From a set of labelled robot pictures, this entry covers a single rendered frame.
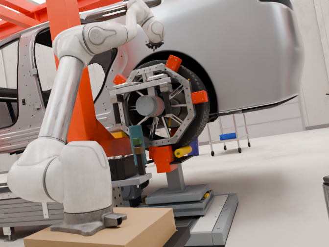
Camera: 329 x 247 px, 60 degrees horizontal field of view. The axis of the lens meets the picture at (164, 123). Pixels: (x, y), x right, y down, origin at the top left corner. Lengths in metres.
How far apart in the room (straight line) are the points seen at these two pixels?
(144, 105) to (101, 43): 0.68
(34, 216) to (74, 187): 1.62
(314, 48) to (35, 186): 9.25
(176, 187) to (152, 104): 0.66
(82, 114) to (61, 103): 0.85
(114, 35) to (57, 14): 1.04
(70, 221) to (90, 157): 0.20
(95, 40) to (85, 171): 0.55
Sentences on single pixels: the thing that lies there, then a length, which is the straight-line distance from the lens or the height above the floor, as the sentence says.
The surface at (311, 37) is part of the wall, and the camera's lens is 9.83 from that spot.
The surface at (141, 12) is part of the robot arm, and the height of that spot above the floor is 1.36.
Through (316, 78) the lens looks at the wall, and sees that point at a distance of 9.64.
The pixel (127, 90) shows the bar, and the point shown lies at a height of 0.96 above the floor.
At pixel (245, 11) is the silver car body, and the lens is 2.28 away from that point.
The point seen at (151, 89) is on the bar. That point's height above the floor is 0.96.
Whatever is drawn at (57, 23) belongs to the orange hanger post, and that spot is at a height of 1.53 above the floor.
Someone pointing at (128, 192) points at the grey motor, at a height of 0.29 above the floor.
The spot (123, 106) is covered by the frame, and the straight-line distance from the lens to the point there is 2.04.
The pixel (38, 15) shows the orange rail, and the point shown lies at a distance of 6.04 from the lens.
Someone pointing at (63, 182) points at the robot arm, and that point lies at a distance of 0.95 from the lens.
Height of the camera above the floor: 0.66
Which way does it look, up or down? 2 degrees up
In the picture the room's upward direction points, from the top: 10 degrees counter-clockwise
